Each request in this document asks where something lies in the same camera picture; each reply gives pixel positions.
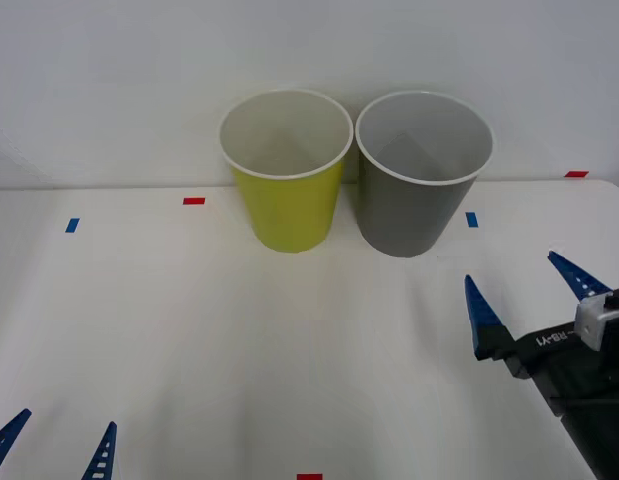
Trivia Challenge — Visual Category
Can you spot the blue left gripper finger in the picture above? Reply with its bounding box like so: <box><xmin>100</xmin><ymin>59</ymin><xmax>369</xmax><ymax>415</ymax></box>
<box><xmin>0</xmin><ymin>408</ymin><xmax>33</xmax><ymax>472</ymax></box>
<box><xmin>80</xmin><ymin>421</ymin><xmax>119</xmax><ymax>480</ymax></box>

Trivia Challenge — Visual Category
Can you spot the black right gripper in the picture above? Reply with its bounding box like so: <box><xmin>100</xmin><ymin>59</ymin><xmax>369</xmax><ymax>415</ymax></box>
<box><xmin>463</xmin><ymin>249</ymin><xmax>619</xmax><ymax>417</ymax></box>

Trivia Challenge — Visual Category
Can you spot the grey plastic waste bin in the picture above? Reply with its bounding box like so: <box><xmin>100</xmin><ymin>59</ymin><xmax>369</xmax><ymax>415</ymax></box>
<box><xmin>354</xmin><ymin>89</ymin><xmax>495</xmax><ymax>259</ymax></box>

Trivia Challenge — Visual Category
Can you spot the yellow-green plastic waste bin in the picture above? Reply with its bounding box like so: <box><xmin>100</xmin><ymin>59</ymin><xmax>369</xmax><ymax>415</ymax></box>
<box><xmin>218</xmin><ymin>88</ymin><xmax>355</xmax><ymax>255</ymax></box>

